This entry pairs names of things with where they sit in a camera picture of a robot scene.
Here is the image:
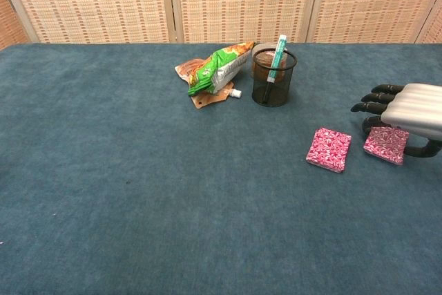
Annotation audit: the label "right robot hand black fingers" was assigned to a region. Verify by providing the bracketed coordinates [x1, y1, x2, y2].
[350, 83, 442, 158]

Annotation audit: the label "black mesh pen holder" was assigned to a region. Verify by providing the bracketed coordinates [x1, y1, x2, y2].
[251, 49, 298, 107]

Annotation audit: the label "teal white pen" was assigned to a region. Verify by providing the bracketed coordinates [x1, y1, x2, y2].
[264, 34, 289, 102]

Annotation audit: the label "green snack bag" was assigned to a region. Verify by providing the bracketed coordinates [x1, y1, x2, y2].
[187, 41, 256, 97]

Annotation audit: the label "brown spout pouch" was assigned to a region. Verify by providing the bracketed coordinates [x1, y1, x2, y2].
[174, 59, 242, 111]

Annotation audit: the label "blue felt table cover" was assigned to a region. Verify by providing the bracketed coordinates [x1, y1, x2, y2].
[0, 42, 442, 295]

